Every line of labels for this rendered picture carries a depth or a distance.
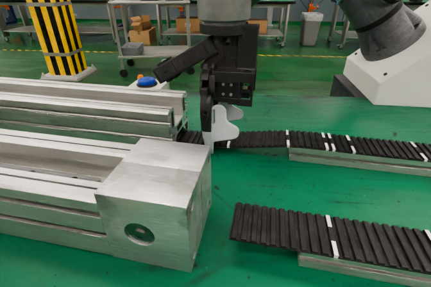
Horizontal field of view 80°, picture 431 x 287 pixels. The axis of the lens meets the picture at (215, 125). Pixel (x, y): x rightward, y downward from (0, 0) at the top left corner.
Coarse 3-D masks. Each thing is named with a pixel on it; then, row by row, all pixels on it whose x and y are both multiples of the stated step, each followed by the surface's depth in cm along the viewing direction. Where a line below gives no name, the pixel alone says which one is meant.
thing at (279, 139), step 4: (276, 132) 46; (280, 132) 46; (276, 136) 44; (280, 136) 44; (284, 136) 44; (276, 140) 43; (280, 140) 43; (284, 140) 43; (276, 144) 42; (280, 144) 42; (284, 144) 42
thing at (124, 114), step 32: (0, 96) 46; (32, 96) 46; (64, 96) 52; (96, 96) 50; (128, 96) 49; (160, 96) 48; (0, 128) 50; (32, 128) 48; (64, 128) 48; (96, 128) 45; (128, 128) 43; (160, 128) 42
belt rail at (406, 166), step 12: (300, 156) 43; (312, 156) 43; (324, 156) 43; (336, 156) 41; (348, 156) 41; (360, 156) 41; (372, 156) 40; (372, 168) 41; (384, 168) 41; (396, 168) 40; (408, 168) 40; (420, 168) 40
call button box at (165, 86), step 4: (156, 80) 61; (132, 84) 59; (136, 84) 59; (156, 84) 59; (160, 84) 59; (164, 84) 59; (168, 84) 61; (156, 88) 57; (160, 88) 57; (164, 88) 59; (168, 88) 61
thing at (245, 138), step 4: (248, 132) 47; (240, 136) 46; (244, 136) 46; (248, 136) 46; (240, 140) 45; (244, 140) 45; (248, 140) 45; (240, 144) 44; (244, 144) 44; (248, 144) 44
